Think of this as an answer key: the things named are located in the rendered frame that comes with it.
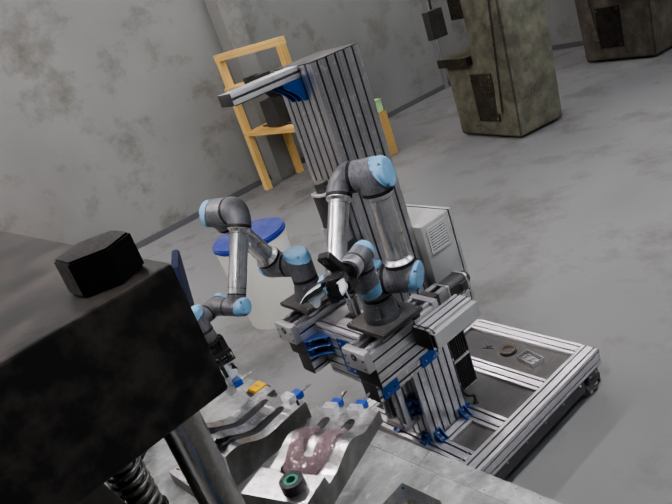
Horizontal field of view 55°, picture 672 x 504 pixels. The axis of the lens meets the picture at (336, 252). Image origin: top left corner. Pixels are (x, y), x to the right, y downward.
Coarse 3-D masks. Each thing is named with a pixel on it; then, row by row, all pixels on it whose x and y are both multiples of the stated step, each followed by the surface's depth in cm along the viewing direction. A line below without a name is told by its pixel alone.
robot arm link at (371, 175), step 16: (352, 160) 227; (368, 160) 221; (384, 160) 222; (352, 176) 223; (368, 176) 221; (384, 176) 219; (368, 192) 224; (384, 192) 223; (384, 208) 227; (384, 224) 229; (384, 240) 232; (400, 240) 232; (400, 256) 234; (384, 272) 240; (400, 272) 235; (416, 272) 234; (400, 288) 238; (416, 288) 236
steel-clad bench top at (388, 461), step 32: (224, 416) 269; (160, 448) 263; (384, 448) 220; (416, 448) 215; (160, 480) 244; (352, 480) 211; (384, 480) 206; (416, 480) 202; (448, 480) 197; (480, 480) 193
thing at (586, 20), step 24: (576, 0) 943; (600, 0) 912; (624, 0) 883; (648, 0) 858; (600, 24) 928; (624, 24) 899; (648, 24) 871; (600, 48) 947; (624, 48) 916; (648, 48) 886
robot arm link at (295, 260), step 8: (288, 248) 289; (296, 248) 287; (304, 248) 285; (280, 256) 288; (288, 256) 281; (296, 256) 280; (304, 256) 281; (280, 264) 286; (288, 264) 283; (296, 264) 281; (304, 264) 282; (312, 264) 286; (288, 272) 285; (296, 272) 283; (304, 272) 283; (312, 272) 285; (296, 280) 285; (304, 280) 284
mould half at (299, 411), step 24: (240, 408) 255; (264, 408) 249; (288, 408) 244; (216, 432) 237; (240, 432) 237; (264, 432) 236; (288, 432) 240; (240, 456) 226; (264, 456) 233; (240, 480) 227
